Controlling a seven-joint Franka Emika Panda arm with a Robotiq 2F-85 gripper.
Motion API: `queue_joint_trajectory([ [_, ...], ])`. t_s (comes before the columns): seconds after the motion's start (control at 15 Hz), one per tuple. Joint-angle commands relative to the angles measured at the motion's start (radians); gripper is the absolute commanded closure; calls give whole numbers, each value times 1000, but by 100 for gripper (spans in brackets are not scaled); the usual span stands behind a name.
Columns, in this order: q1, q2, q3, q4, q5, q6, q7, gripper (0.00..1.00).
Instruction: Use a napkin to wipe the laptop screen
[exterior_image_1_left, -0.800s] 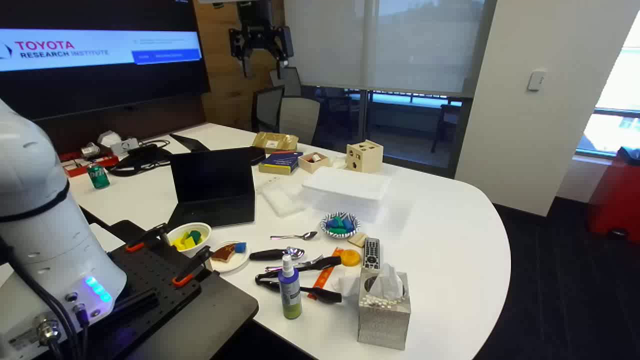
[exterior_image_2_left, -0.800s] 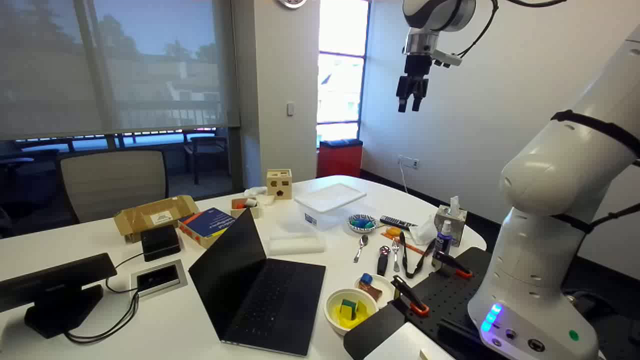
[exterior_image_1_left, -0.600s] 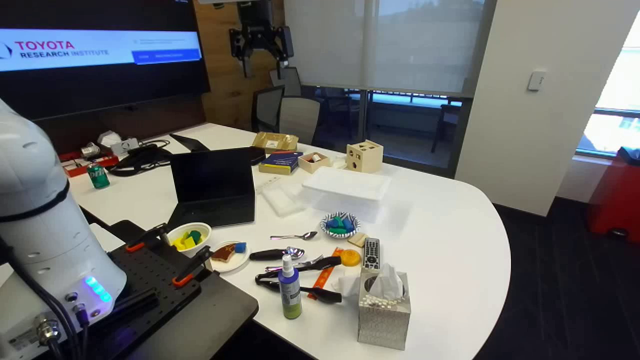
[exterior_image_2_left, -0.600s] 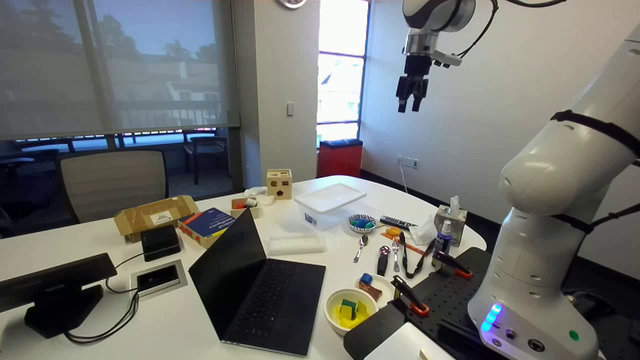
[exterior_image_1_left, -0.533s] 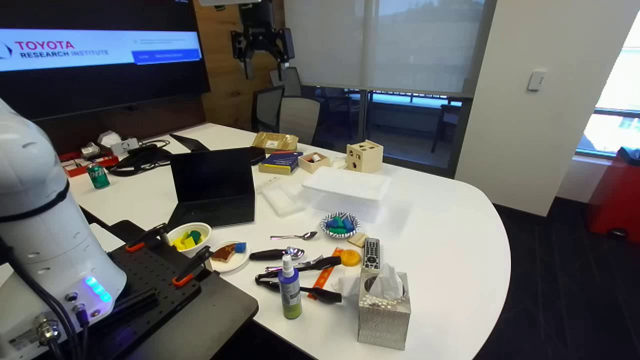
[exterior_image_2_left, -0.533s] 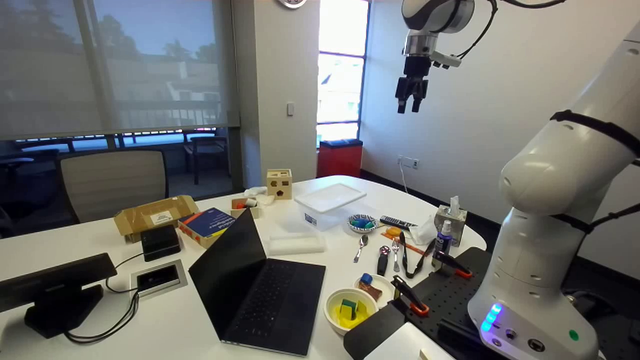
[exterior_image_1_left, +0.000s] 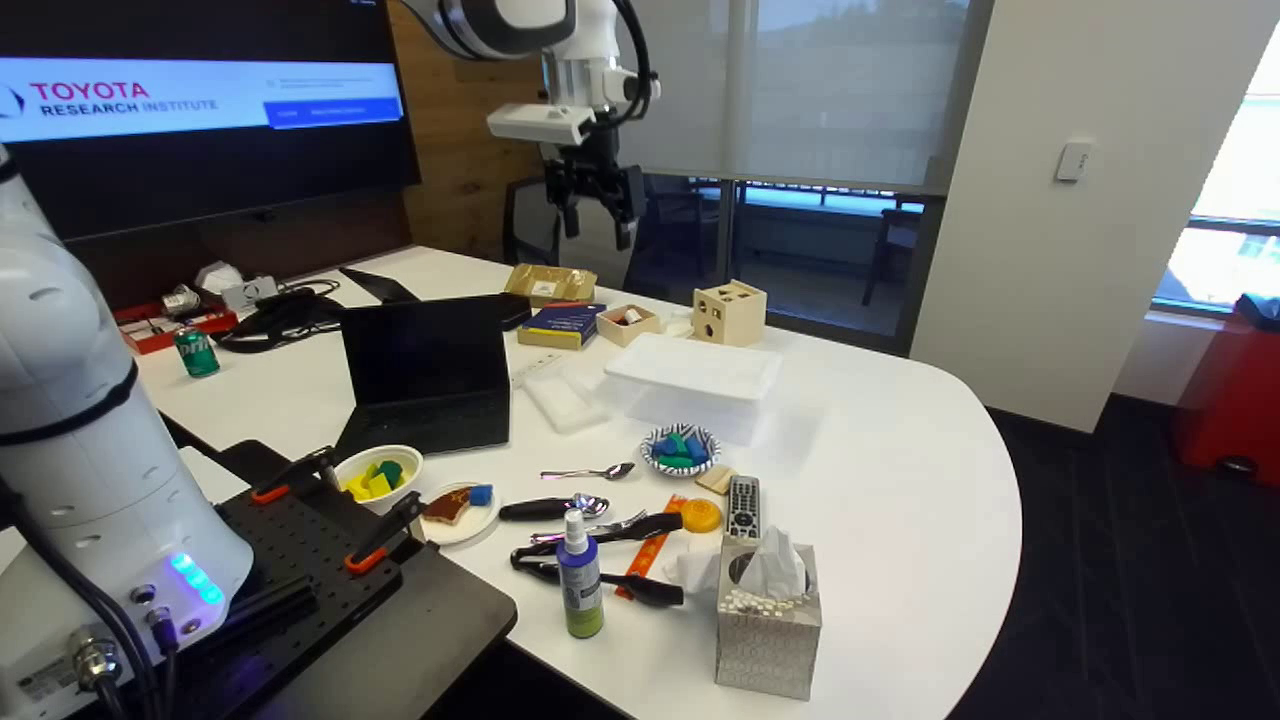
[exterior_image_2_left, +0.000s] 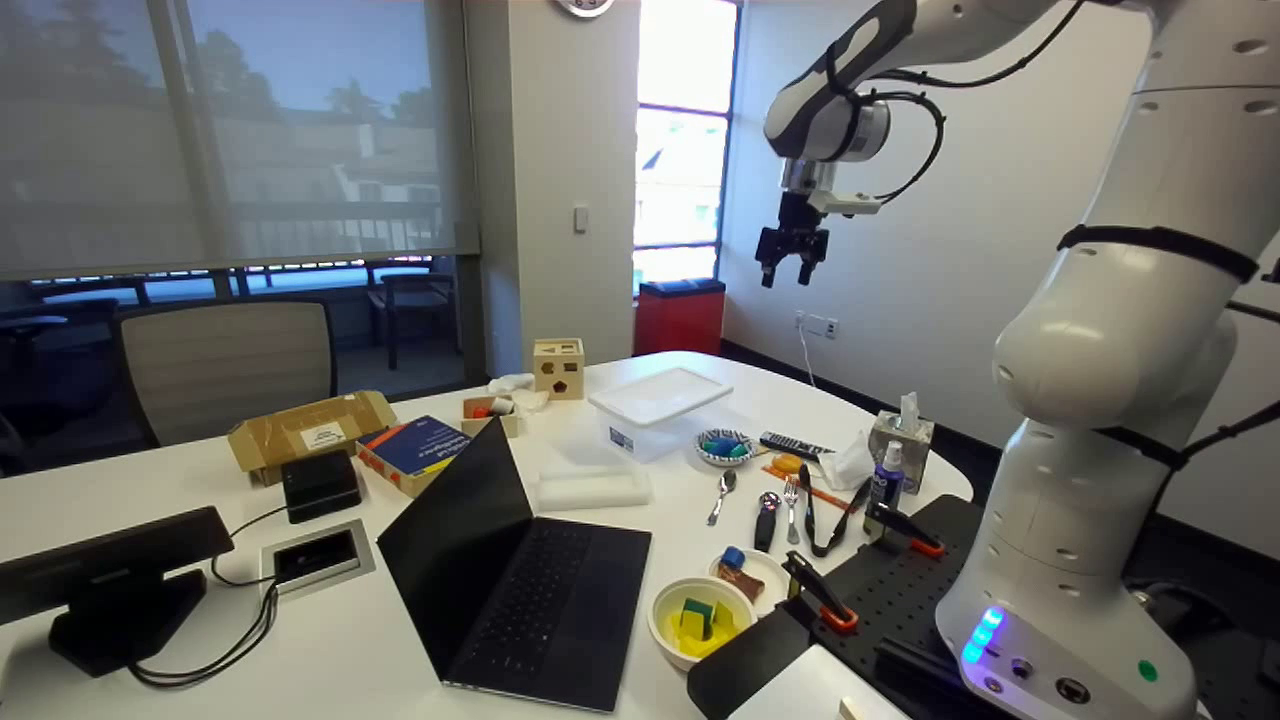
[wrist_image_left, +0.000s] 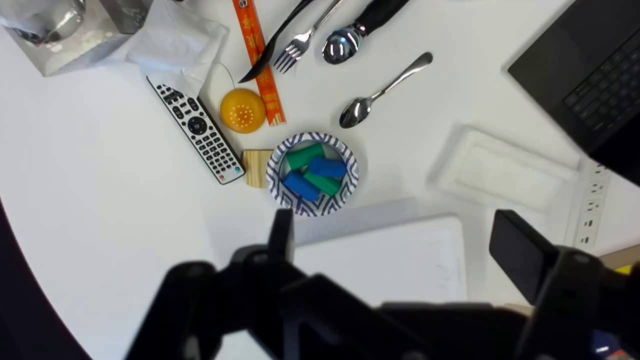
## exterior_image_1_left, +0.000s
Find red tray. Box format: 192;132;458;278
112;298;240;356

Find heap of yellow green blocks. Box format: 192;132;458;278
346;459;405;501

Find black tongs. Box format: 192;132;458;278
509;544;687;609

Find heap of blue green blocks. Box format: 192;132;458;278
652;431;712;470

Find window roller blind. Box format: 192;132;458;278
618;0;973;197

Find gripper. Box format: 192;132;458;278
543;126;648;252

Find silver spoon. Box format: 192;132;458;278
539;461;638;483

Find red bin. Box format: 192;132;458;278
1171;293;1280;489

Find small open wooden box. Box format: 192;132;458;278
595;303;664;349

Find clear plastic lid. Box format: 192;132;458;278
522;368;612;434

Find dark outdoor chair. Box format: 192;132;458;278
861;204;927;308

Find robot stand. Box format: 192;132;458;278
0;438;519;720

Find black flat case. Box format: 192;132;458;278
478;292;534;332

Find white napkin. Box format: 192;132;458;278
664;544;724;597

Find white bowl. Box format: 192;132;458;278
332;444;426;517

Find striped bowl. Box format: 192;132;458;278
639;423;724;479

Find window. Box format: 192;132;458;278
1149;18;1280;313

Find bundle of black cables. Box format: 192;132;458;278
214;279;347;354

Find black handled spoon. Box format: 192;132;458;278
497;492;612;524

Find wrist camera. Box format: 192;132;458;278
486;102;597;147

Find black handled fork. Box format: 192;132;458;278
529;509;685;547

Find silver tissue box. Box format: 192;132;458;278
714;540;824;702

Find small grey device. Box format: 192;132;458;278
221;276;280;310

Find gold box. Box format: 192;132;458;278
502;263;599;308

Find clear ruler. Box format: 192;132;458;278
509;350;567;388

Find toy toast slice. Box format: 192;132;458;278
423;487;474;526

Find green soda can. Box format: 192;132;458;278
173;326;222;380

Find black clamp with orange tips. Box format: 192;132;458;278
249;446;338;505
344;489;427;577

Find spray bottle with green base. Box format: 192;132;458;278
555;507;607;640

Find clear plastic container with lid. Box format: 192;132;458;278
602;332;785;447

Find black open laptop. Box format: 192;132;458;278
332;295;514;462

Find blue book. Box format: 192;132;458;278
516;302;609;352

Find white tissue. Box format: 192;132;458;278
737;526;810;602

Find white plate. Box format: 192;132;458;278
419;482;502;547

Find grey remote control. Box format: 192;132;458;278
723;474;764;542

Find wooden shape sorter cube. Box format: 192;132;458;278
691;279;769;349

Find large wall screen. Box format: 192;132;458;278
0;0;422;243

